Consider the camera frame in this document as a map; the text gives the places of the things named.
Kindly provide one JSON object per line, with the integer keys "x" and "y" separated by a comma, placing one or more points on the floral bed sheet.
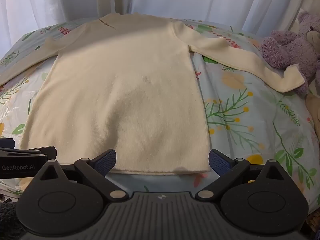
{"x": 250, "y": 120}

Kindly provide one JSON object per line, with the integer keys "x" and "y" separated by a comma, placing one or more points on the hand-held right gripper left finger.
{"x": 106, "y": 160}

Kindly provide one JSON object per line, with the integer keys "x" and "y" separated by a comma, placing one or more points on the beige plush toy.
{"x": 313, "y": 110}

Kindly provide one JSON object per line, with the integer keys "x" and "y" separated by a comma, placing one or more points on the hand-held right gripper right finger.
{"x": 220, "y": 163}

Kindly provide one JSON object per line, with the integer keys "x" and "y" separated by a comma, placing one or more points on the dark knitted cloth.
{"x": 8, "y": 220}

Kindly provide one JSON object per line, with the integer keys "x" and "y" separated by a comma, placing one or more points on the cream knit sweater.
{"x": 125, "y": 92}

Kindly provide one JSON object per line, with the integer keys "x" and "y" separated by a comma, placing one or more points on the purple teddy bear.
{"x": 287, "y": 47}

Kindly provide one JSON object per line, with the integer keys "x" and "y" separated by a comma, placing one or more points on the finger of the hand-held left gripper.
{"x": 47, "y": 152}

